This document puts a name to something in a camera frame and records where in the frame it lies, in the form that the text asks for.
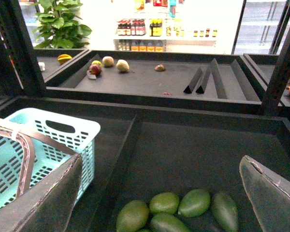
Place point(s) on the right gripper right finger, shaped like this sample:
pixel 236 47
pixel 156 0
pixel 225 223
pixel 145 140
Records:
pixel 268 193

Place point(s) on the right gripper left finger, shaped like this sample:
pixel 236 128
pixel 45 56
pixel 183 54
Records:
pixel 47 206

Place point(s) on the light blue plastic basket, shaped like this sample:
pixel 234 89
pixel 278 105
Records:
pixel 77 134

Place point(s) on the brown basket handle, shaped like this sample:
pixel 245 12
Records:
pixel 23 135

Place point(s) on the green avocado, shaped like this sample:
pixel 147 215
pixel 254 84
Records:
pixel 132 217
pixel 164 222
pixel 224 210
pixel 194 203
pixel 166 202

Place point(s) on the black front tray divider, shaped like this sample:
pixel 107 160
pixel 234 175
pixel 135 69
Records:
pixel 117 178

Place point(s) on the black divider bar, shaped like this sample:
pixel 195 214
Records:
pixel 221 93
pixel 244 83

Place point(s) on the black front display tray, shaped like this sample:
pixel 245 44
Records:
pixel 177 150

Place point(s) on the black display tray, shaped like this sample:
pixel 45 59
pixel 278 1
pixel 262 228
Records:
pixel 142 85
pixel 177 150

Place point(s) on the black triangular divider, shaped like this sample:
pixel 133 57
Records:
pixel 203 81
pixel 191 86

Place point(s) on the black rear display tray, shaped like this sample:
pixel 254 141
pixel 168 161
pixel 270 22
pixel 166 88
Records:
pixel 142 85

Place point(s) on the red apple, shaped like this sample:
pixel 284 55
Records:
pixel 95 69

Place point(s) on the yellow star fruit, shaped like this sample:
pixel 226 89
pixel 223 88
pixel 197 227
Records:
pixel 63 58

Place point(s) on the yellow green fruit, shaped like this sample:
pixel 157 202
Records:
pixel 97 62

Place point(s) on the pale green red fruit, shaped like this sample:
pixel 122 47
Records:
pixel 108 61

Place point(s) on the pale yellow fruit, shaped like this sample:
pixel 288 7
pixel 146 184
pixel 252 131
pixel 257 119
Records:
pixel 122 65

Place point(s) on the brown fruit piece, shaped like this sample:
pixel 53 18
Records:
pixel 160 68

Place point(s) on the green potted plant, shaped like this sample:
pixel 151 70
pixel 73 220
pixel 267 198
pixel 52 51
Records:
pixel 60 25

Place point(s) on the white grocery shelf with bottles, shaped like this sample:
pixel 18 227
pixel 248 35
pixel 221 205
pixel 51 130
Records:
pixel 160 26

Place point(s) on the black shelf post left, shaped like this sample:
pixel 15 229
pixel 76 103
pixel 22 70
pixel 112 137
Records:
pixel 19 70

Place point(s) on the black shelf post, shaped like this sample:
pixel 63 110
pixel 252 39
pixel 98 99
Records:
pixel 19 70
pixel 278 82

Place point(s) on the black shelf post right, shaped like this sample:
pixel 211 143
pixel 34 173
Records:
pixel 278 82

